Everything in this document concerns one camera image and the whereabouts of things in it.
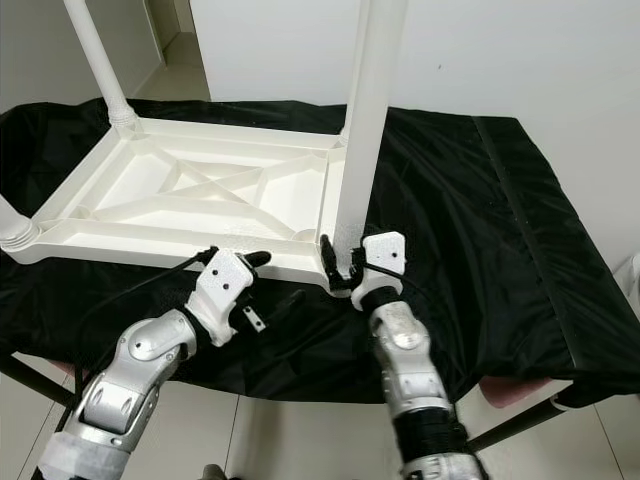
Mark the black cloth table cover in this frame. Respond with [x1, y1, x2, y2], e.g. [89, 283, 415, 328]
[0, 98, 640, 401]

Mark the black metal table leg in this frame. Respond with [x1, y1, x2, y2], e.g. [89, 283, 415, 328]
[470, 405, 561, 451]
[0, 355, 76, 406]

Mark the white rounded plastic object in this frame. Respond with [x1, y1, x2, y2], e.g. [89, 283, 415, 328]
[615, 255, 640, 301]

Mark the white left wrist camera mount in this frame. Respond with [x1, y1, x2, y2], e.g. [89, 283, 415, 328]
[188, 248, 256, 346]

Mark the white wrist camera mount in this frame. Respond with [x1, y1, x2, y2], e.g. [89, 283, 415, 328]
[350, 231, 408, 311]
[188, 248, 256, 346]

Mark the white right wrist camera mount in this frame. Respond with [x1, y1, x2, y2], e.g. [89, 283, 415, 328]
[350, 231, 408, 311]

